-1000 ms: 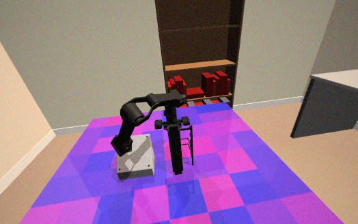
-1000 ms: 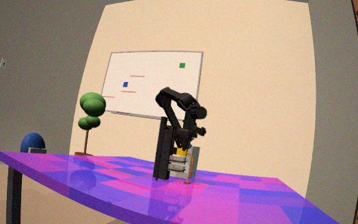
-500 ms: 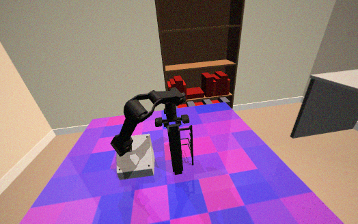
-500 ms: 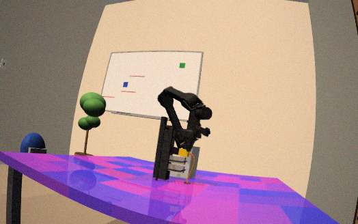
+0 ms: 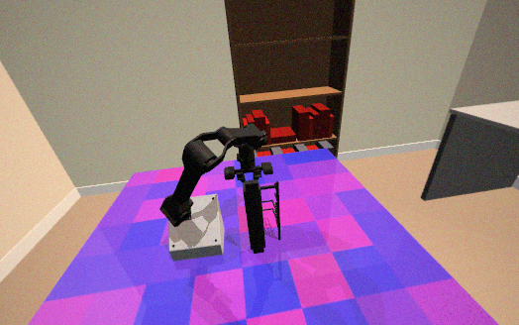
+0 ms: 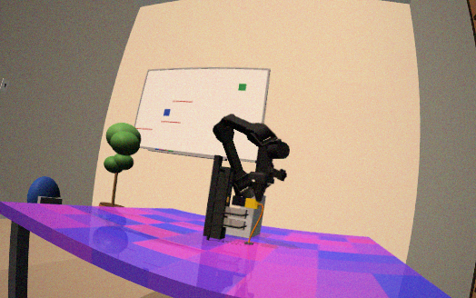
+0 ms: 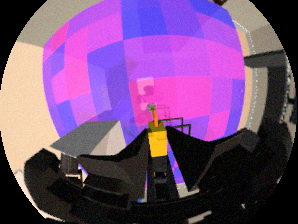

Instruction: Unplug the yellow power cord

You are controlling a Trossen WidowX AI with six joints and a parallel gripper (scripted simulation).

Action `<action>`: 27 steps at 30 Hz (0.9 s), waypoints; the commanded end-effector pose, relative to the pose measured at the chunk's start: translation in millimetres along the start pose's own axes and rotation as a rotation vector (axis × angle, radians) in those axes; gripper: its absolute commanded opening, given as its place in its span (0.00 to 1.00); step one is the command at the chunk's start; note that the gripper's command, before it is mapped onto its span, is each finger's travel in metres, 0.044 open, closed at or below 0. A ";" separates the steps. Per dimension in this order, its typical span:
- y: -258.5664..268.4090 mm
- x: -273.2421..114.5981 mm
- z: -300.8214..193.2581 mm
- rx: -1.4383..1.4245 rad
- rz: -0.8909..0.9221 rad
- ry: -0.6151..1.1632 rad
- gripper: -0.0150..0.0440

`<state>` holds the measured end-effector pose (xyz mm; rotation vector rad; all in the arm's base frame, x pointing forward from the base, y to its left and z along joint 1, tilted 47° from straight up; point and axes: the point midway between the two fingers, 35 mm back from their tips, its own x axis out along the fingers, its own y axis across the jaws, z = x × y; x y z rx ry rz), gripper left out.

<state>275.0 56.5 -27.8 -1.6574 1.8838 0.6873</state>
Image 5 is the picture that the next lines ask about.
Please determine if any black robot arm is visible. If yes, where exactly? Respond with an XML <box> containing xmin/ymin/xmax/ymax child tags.
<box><xmin>159</xmin><ymin>123</ymin><xmax>267</xmax><ymax>228</ymax></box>

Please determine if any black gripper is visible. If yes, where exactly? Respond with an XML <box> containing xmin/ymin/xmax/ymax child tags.
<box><xmin>224</xmin><ymin>155</ymin><xmax>273</xmax><ymax>182</ymax></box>

